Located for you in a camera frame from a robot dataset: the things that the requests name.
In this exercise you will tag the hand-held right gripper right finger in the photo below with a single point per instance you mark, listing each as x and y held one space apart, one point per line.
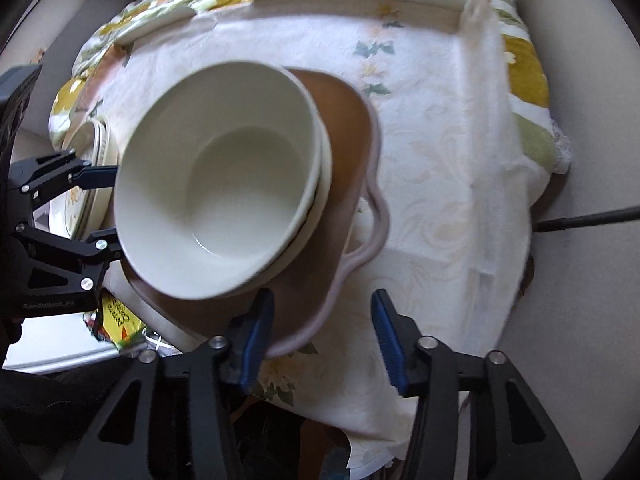
387 340

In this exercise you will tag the quilted floral blanket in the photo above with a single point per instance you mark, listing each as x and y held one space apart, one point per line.
525 70

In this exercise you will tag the plain white plate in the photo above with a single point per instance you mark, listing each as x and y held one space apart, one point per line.
106 140

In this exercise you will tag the plain cream bowl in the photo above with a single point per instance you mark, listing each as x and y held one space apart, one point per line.
324 170

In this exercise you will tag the white floral tablecloth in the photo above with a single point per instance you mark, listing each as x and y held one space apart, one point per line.
440 160

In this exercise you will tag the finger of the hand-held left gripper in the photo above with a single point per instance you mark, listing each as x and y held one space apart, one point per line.
97 176
102 246

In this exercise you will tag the yellow snack packet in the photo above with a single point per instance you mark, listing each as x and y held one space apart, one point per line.
122 327

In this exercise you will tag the cream bowl with figure print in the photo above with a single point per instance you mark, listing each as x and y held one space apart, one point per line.
215 175

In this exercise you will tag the pink square basin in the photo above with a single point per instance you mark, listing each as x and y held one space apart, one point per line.
345 125

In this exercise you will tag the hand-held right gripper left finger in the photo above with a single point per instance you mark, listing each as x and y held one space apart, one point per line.
255 340

